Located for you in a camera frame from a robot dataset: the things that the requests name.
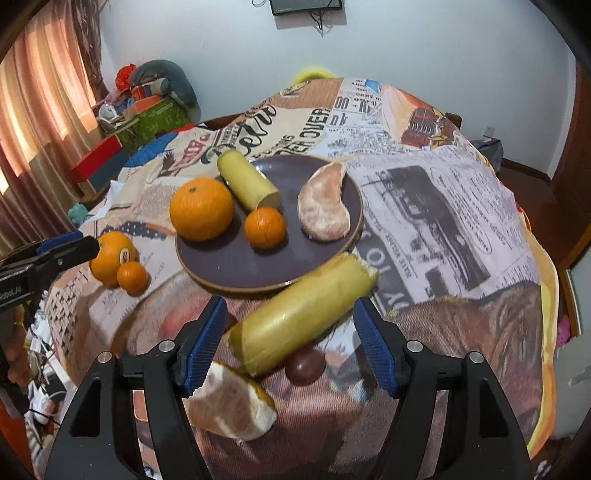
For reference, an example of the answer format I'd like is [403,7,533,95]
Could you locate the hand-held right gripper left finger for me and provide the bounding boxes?
[44,295,228,480]

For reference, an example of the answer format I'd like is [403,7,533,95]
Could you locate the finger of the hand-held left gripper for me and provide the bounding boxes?
[14,233,100,278]

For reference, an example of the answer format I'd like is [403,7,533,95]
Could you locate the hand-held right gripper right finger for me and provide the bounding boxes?
[353,295,532,480]

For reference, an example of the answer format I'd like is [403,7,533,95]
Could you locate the orange with sticker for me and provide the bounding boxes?
[89,231,137,287]

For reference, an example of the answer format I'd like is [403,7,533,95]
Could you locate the long banana piece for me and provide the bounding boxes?
[223,252,380,377]

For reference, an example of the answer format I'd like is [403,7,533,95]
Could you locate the dark purple round plate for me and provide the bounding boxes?
[175,154,365,294]

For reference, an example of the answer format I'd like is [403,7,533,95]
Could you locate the pomelo segment with rind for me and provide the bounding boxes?
[184,361,278,439]

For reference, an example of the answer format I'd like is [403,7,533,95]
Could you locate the small tangerine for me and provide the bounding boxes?
[117,261,148,295]
[244,207,287,250]

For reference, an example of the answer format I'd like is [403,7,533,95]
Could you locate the red box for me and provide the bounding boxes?
[70,136,123,183]

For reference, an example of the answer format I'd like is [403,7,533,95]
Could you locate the white shoe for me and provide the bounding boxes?
[28,378,68,426]

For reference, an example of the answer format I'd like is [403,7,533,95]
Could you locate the newspaper print blanket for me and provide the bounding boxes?
[44,76,559,480]

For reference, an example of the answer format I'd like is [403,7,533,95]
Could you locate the large orange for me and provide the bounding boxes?
[169,176,235,242]

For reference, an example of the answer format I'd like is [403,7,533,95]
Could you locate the peeled pomelo segment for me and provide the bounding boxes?
[297,161,352,242]

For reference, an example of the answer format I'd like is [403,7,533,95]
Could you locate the pink striped curtain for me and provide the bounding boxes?
[0,0,109,252]

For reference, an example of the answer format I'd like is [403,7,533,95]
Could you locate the green patterned box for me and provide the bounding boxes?
[108,99,191,155]

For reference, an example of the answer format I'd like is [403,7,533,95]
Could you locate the orange cardboard box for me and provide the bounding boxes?
[130,95,168,117]

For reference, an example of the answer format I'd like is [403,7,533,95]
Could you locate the short banana piece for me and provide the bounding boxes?
[217,150,283,213]

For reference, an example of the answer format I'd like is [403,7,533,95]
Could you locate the grey backpack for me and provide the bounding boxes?
[473,137,504,174]

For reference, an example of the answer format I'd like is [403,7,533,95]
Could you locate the yellow plastic object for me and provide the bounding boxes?
[295,65,334,86]

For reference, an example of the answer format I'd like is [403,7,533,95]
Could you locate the black hanging cable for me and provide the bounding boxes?
[309,11,336,38]

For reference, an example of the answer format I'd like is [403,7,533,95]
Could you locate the black wall screen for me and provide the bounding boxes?
[270,0,343,16]

